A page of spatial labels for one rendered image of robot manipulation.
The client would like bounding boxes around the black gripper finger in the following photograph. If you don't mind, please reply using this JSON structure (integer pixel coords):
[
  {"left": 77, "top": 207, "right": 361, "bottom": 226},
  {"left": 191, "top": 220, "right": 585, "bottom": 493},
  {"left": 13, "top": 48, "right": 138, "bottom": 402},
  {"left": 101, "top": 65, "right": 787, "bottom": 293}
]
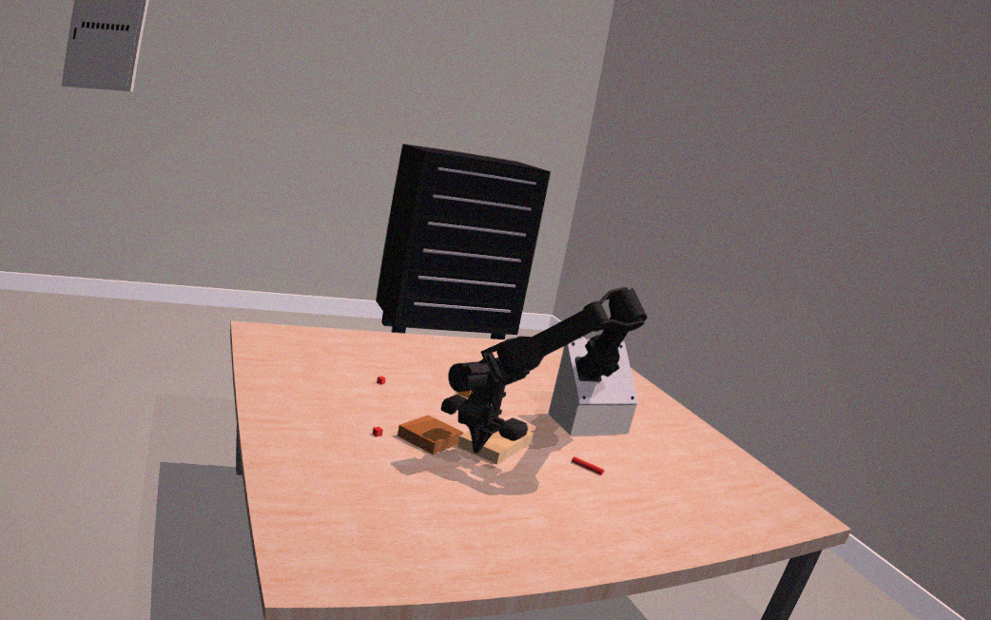
[
  {"left": 467, "top": 424, "right": 484, "bottom": 452},
  {"left": 476, "top": 426, "right": 499, "bottom": 453}
]

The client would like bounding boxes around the red cylinder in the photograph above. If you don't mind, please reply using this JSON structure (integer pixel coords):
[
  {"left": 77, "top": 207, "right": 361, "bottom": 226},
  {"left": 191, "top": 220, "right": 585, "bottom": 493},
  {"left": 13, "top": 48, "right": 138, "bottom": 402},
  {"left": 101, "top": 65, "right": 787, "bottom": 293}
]
[{"left": 572, "top": 457, "right": 605, "bottom": 475}]

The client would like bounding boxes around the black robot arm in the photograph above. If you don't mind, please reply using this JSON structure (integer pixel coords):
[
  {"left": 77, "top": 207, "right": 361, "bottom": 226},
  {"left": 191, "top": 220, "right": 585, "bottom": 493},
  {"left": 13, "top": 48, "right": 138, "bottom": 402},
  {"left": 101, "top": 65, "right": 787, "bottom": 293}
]
[{"left": 448, "top": 287, "right": 647, "bottom": 429}]

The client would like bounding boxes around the brown square block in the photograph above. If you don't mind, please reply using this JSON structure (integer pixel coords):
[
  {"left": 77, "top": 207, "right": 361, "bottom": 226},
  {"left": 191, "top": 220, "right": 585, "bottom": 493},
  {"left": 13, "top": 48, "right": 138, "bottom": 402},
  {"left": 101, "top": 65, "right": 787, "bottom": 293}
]
[{"left": 398, "top": 415, "right": 464, "bottom": 455}]

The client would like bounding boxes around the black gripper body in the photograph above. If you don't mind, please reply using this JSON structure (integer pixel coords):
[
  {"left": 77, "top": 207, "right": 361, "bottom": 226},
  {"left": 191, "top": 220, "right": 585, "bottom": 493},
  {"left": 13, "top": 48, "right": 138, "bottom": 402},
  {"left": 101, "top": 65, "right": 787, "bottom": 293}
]
[{"left": 440, "top": 388, "right": 528, "bottom": 441}]

